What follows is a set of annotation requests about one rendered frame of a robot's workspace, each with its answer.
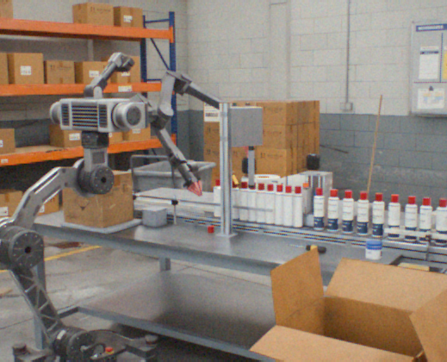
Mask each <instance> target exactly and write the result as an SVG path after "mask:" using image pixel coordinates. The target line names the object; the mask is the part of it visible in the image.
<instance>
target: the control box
mask: <svg viewBox="0 0 447 362"><path fill-rule="evenodd" d="M227 132H228V136H227V141H228V146H230V147H242V146H257V145H262V107H238V108H233V107H232V108H227Z"/></svg>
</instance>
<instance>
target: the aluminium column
mask: <svg viewBox="0 0 447 362"><path fill-rule="evenodd" d="M227 108H232V103H220V112H227ZM220 136H226V137H227V136H228V132H227V117H220ZM220 202H221V234H224V235H230V234H232V233H233V147H230V146H228V141H221V142H220Z"/></svg>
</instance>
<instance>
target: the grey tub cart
mask: <svg viewBox="0 0 447 362"><path fill-rule="evenodd" d="M133 158H149V159H167V158H168V157H167V156H146V155H133V156H131V157H130V159H129V162H130V168H131V169H129V170H128V172H131V173H132V180H133V191H134V194H135V193H139V192H142V191H149V190H155V189H158V188H169V189H177V190H187V189H186V188H187V187H188V186H185V187H183V185H184V184H185V183H186V182H185V180H184V179H183V178H182V176H181V175H180V173H179V171H178V169H174V168H171V166H170V163H169V161H162V162H156V163H152V164H150V165H145V166H142V167H139V168H133ZM196 163H198V166H199V169H198V172H195V173H192V174H193V175H194V177H195V178H199V177H200V178H201V179H200V180H201V182H202V191H206V192H210V190H211V177H212V168H215V163H214V162H196Z"/></svg>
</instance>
